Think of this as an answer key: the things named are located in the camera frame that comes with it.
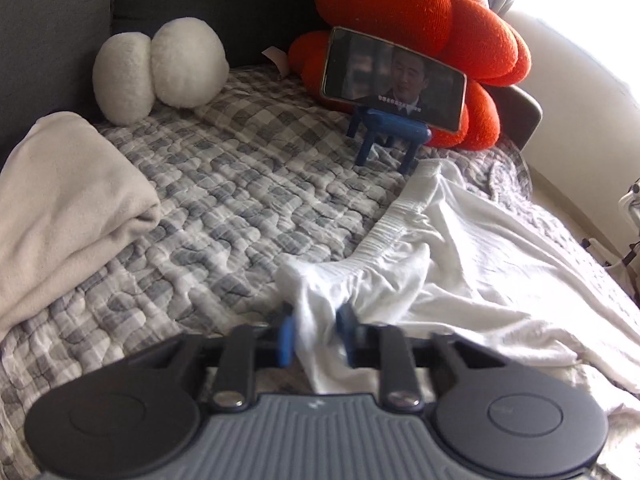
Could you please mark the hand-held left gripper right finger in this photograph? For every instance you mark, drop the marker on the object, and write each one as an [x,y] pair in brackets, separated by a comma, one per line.
[347,335]

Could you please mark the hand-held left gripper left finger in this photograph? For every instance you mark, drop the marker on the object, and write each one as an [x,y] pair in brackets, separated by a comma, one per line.
[286,340]

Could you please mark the white pants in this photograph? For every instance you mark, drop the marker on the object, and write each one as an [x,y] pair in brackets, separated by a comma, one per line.
[475,260]

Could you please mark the grey checkered quilt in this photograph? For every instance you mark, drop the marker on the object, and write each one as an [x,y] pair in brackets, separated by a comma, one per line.
[225,200]

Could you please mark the blue phone stand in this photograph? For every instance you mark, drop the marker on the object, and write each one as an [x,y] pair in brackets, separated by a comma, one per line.
[385,122]

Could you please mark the beige folded blanket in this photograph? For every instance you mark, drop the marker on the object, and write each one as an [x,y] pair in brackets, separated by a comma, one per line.
[65,210]

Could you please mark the smartphone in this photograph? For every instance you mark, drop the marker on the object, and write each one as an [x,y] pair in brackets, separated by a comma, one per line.
[395,80]

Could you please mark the white plush toy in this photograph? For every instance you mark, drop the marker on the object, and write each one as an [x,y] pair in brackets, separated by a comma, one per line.
[170,60]

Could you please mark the white office chair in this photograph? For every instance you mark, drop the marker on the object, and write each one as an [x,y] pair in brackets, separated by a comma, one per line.
[631,200]

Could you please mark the orange pumpkin cushion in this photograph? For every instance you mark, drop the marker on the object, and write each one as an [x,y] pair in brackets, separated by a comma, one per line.
[450,25]

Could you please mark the grey sofa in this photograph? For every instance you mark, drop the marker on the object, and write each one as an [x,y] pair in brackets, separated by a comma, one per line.
[60,25]

